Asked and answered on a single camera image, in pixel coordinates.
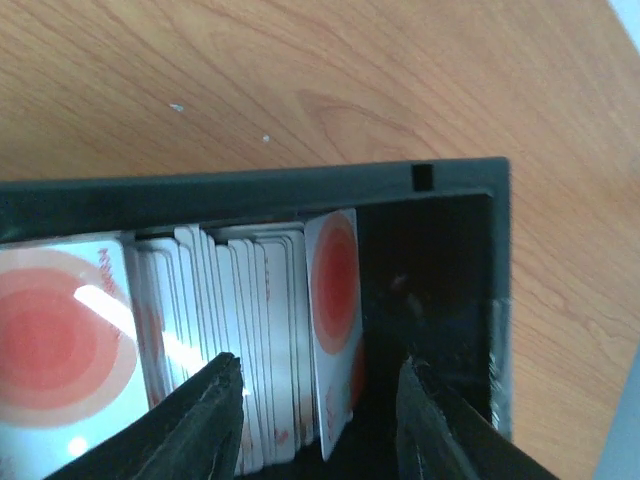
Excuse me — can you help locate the black card bin left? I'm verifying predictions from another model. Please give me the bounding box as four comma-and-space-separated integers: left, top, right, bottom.
1, 158, 513, 479

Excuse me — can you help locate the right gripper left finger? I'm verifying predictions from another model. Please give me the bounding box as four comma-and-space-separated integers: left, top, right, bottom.
49, 353, 243, 479

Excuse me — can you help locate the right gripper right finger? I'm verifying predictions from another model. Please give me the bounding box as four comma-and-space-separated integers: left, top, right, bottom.
396, 357, 555, 479

